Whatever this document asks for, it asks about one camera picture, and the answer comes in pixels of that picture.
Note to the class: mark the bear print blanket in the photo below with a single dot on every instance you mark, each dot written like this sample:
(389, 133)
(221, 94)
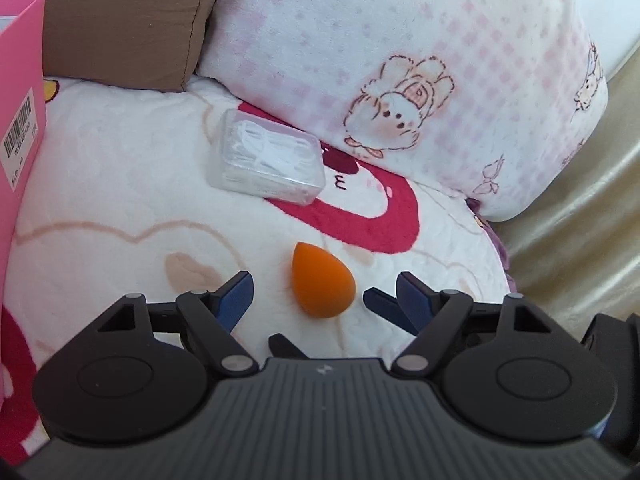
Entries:
(125, 175)

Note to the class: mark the orange makeup sponge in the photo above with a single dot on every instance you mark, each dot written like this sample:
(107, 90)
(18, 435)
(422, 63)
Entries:
(320, 280)

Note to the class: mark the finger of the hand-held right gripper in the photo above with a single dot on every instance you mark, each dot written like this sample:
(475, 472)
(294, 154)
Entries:
(385, 307)
(282, 347)

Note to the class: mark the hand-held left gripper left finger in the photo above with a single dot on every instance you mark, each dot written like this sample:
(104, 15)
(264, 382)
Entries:
(235, 300)

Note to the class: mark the clear plastic floss box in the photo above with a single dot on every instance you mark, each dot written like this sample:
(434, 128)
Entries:
(270, 155)

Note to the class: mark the brown embroidered pillow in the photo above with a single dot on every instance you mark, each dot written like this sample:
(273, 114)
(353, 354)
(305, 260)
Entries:
(125, 15)

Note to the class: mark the pink checked pillow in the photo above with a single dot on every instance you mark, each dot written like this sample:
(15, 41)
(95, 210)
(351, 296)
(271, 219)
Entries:
(400, 25)

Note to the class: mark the pink cardboard box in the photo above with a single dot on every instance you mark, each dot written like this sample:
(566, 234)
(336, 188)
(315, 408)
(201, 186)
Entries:
(20, 60)

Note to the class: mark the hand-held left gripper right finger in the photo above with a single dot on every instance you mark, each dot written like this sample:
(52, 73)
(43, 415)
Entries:
(415, 292)

